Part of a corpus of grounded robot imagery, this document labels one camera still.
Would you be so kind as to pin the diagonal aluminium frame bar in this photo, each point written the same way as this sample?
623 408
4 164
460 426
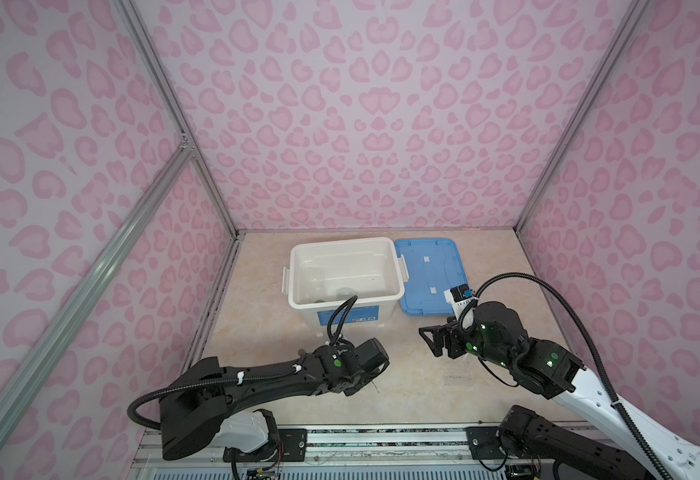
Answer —
32 373

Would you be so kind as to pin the white plastic storage bin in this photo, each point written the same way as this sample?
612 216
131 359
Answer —
370 266

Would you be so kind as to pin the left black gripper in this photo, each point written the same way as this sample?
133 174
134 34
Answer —
373 377

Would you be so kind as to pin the clear test tube rack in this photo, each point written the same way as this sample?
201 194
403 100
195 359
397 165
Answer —
462 372

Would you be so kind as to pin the white ceramic evaporating dish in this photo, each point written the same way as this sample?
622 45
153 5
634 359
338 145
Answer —
345 293

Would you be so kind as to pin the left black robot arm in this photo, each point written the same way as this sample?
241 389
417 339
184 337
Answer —
196 404

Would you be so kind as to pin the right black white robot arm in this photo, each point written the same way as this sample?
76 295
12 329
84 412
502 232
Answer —
642 448

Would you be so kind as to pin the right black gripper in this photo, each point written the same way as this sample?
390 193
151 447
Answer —
438 338

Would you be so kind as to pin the blue plastic bin lid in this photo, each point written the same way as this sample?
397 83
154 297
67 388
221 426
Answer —
434 266

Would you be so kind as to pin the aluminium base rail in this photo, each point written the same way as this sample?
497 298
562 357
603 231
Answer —
387 451

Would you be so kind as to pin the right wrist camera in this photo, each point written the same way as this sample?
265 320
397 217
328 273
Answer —
460 299

